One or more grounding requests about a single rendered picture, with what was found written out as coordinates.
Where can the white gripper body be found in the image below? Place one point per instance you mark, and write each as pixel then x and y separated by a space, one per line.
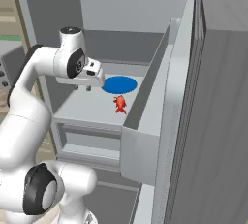
pixel 80 80

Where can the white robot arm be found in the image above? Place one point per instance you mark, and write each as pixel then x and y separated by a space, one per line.
pixel 25 118

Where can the red fish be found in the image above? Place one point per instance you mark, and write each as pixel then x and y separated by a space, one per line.
pixel 120 104

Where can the grey fridge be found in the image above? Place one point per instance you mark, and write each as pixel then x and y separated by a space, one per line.
pixel 106 40

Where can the grey fridge drawer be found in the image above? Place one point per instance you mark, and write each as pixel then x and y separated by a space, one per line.
pixel 88 140

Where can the blue round plate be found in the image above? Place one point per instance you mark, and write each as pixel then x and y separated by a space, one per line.
pixel 119 84

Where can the grey appliance with knobs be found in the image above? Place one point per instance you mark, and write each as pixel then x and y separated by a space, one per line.
pixel 9 59

